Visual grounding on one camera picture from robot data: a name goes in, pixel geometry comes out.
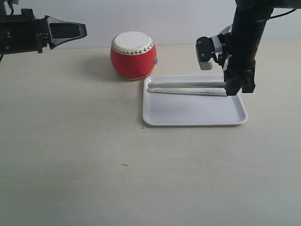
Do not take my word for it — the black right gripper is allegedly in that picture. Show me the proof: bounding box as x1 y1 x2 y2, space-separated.
223 60 256 96

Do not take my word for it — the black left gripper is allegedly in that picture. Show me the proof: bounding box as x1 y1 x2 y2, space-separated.
0 8 87 55

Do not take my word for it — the wooden drumstick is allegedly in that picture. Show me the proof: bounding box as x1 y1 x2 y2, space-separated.
147 88 227 97
148 81 226 89

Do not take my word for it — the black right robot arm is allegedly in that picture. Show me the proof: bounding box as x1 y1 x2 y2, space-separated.
224 0 301 96

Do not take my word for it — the small red drum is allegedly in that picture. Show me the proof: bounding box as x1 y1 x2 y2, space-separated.
110 31 158 81

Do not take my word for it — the white plastic tray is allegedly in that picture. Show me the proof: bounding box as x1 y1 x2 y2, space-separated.
142 74 248 126

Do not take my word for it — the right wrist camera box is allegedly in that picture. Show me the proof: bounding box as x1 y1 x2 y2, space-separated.
195 25 232 71

